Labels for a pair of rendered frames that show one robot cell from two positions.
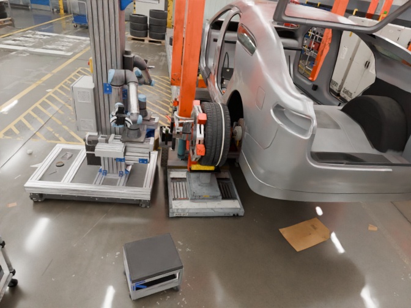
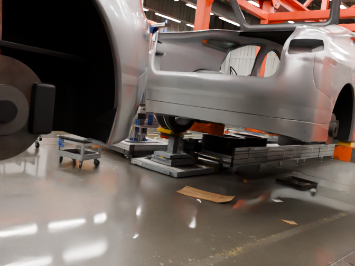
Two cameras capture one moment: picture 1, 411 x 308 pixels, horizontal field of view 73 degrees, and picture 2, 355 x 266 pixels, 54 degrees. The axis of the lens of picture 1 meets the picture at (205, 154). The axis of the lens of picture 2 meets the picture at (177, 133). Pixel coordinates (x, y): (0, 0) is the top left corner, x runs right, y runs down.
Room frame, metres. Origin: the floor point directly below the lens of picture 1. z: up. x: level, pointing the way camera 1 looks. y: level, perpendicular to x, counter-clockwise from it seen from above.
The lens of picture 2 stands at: (-0.23, -3.81, 0.95)
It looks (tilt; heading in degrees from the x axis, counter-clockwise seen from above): 5 degrees down; 53
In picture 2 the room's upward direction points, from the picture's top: 7 degrees clockwise
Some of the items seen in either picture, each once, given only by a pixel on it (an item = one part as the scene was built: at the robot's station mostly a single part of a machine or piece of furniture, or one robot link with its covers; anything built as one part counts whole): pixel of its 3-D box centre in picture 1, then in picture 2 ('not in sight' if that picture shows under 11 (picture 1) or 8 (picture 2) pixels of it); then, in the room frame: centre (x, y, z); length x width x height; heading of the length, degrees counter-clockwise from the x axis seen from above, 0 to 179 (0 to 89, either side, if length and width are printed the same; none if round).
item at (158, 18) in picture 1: (148, 25); not in sight; (11.02, 2.80, 0.55); 1.40 x 0.80 x 1.09; 95
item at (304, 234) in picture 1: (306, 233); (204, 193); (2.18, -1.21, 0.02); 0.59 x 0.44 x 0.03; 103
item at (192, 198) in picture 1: (202, 184); (173, 159); (2.62, -0.02, 0.13); 0.50 x 0.36 x 0.10; 13
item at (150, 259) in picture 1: (152, 267); (78, 150); (1.39, 0.29, 0.17); 0.43 x 0.36 x 0.34; 118
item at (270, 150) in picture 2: not in sight; (272, 152); (4.47, -0.21, 0.28); 2.47 x 0.06 x 0.22; 13
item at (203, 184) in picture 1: (205, 175); (173, 145); (2.57, -0.03, 0.32); 0.40 x 0.30 x 0.28; 13
